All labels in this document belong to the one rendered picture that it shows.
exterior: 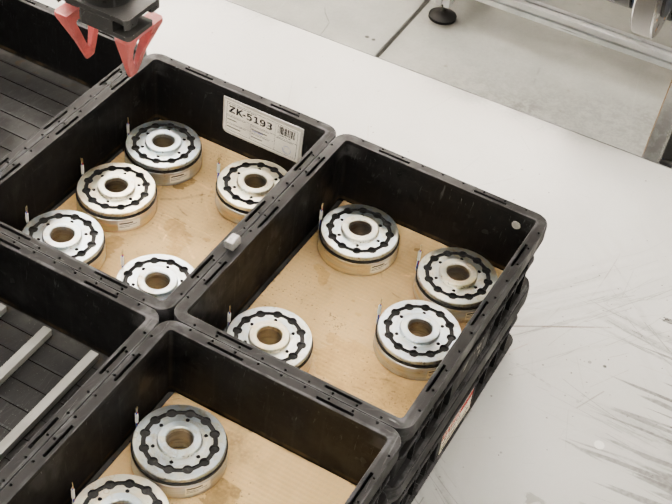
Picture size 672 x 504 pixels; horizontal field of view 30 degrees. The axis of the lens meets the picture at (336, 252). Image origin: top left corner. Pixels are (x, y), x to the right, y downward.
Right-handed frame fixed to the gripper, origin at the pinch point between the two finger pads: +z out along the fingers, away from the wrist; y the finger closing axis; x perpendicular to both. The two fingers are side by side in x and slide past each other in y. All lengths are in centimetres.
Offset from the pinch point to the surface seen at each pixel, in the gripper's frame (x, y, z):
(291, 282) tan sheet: 1.1, 26.0, 23.5
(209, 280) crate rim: -11.6, 22.1, 14.7
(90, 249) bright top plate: -11.1, 4.3, 20.1
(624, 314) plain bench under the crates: 34, 62, 37
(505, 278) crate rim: 7, 51, 14
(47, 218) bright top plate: -9.6, -3.6, 20.3
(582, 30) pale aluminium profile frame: 187, 8, 96
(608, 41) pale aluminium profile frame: 188, 16, 97
